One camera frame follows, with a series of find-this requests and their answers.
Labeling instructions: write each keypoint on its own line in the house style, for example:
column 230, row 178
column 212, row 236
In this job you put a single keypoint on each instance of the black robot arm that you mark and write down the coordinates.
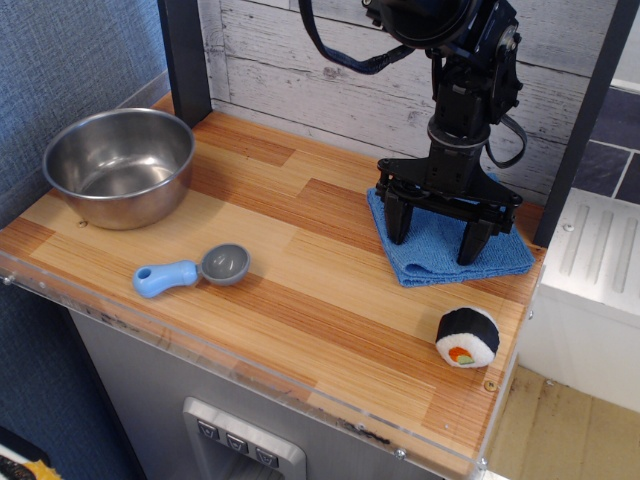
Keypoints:
column 473, row 47

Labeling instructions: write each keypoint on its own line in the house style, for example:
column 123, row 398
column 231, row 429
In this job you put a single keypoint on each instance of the plush sushi roll toy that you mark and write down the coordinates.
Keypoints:
column 467, row 337

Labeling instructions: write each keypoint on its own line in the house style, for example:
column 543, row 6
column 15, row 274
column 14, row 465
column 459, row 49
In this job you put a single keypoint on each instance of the silver dispenser panel with buttons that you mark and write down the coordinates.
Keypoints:
column 227, row 447

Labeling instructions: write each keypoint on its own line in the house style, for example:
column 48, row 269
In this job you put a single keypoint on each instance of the black left frame post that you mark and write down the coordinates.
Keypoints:
column 185, row 58

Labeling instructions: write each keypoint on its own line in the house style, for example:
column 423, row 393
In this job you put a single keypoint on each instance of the clear acrylic table edge guard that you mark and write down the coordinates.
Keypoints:
column 347, row 346

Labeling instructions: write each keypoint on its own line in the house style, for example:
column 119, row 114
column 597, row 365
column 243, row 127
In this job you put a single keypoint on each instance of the white ridged cabinet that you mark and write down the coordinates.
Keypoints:
column 583, row 329

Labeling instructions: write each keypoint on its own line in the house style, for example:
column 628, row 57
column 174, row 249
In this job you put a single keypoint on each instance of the blue cloth napkin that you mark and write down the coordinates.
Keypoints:
column 428, row 255

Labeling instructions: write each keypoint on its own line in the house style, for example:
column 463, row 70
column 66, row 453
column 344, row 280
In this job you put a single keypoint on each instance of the black right frame post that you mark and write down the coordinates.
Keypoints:
column 607, row 61

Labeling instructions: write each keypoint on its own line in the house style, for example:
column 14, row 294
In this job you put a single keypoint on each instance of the yellow object at corner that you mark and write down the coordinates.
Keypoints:
column 13, row 470

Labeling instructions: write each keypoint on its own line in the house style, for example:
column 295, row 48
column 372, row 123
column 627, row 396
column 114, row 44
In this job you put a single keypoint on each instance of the blue grey ice cream scoop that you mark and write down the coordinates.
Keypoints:
column 223, row 265

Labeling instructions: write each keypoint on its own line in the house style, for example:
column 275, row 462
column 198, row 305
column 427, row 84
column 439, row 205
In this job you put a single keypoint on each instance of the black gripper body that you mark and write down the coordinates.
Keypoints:
column 450, row 182

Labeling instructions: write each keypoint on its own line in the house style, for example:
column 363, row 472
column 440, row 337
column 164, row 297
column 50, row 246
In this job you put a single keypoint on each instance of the black frame post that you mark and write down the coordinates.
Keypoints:
column 607, row 61
column 185, row 58

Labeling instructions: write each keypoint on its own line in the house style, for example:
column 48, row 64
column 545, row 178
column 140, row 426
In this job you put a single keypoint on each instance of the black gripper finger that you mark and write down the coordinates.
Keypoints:
column 398, row 215
column 475, row 237

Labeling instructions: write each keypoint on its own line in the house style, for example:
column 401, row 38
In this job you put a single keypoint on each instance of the stainless steel bowl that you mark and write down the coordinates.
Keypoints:
column 122, row 169

